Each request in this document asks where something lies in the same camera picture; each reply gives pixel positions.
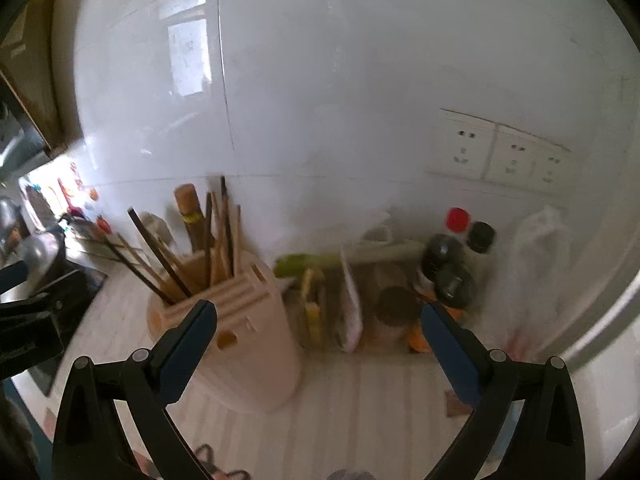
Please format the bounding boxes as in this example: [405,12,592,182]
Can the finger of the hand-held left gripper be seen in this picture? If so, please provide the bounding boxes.
[0,270,86,319]
[0,259,40,294]

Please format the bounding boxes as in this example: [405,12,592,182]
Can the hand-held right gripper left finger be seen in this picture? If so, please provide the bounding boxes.
[52,299,219,480]

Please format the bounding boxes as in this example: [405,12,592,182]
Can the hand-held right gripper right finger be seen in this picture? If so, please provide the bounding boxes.
[420,302,586,480]

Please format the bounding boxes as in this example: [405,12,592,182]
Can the cream utensil holder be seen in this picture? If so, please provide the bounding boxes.
[146,249,304,414]

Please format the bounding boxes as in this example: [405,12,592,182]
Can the dark brown wooden chopstick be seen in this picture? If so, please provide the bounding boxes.
[203,192,214,287]

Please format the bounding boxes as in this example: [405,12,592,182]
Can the orange packet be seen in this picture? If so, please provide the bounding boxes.
[406,309,467,354]

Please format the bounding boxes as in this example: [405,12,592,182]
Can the dark round lid jar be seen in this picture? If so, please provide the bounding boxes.
[421,233,464,279]
[434,262,479,309]

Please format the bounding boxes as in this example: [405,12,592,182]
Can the brown jar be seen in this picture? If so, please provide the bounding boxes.
[374,284,422,342]

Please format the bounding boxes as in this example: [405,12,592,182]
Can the colourful small ornaments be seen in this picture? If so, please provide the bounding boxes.
[22,159,112,242]

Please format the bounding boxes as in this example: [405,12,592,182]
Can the white packet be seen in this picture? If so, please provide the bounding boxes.
[339,246,364,354]

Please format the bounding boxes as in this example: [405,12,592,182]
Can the clear plastic bag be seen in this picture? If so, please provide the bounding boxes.
[504,204,577,357]

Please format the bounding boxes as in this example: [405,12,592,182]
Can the black cap bottle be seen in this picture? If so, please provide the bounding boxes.
[466,221,497,255]

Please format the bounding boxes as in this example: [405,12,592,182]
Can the beige wooden spoon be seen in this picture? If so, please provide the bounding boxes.
[139,211,172,252]

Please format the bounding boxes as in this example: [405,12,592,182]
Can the red cap bottle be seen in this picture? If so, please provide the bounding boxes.
[446,207,472,235]

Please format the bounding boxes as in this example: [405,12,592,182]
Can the yellow packet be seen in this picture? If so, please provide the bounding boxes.
[299,267,327,347]

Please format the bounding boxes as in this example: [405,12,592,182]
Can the wooden rolling pin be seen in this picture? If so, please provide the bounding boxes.
[173,183,212,257]

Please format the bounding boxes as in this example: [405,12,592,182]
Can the grey range hood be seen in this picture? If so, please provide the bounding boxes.
[0,74,52,182]

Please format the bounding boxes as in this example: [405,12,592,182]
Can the white wall socket panel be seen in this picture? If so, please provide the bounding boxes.
[426,108,587,197]

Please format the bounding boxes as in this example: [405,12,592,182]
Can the wooden wall cabinet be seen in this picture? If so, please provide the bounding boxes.
[0,0,84,159]

